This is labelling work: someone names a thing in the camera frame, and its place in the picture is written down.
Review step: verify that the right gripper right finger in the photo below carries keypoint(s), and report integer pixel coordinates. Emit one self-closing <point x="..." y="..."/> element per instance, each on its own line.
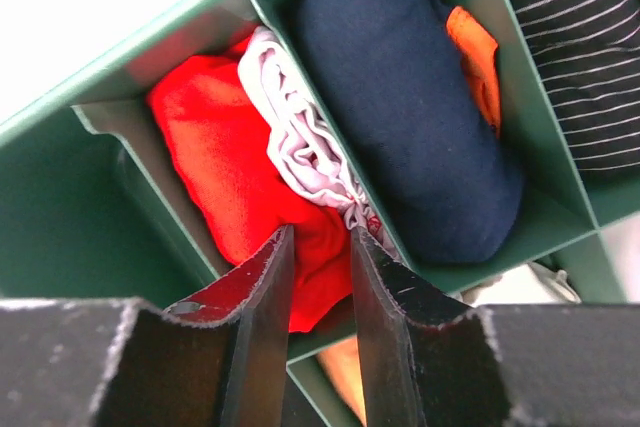
<point x="428" y="359"/>

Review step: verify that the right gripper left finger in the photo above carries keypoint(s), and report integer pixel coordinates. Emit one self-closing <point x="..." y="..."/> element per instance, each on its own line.
<point x="216" y="358"/>

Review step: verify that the red underwear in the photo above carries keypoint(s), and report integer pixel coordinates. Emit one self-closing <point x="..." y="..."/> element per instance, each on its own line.
<point x="254" y="154"/>

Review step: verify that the brown rolled cloth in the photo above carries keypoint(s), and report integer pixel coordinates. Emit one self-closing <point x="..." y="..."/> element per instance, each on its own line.
<point x="341" y="363"/>

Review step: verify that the white rolled cloth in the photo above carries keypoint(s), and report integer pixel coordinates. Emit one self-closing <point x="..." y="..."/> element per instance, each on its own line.
<point x="530" y="283"/>

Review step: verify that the green compartment tray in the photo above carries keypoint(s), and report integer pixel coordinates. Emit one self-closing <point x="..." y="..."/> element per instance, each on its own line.
<point x="93" y="208"/>

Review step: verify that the dark blue rolled cloth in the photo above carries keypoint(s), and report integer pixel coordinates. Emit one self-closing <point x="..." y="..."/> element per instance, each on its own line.
<point x="392" y="79"/>

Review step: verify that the black striped rolled cloth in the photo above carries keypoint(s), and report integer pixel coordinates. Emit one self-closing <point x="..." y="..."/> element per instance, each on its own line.
<point x="587" y="56"/>

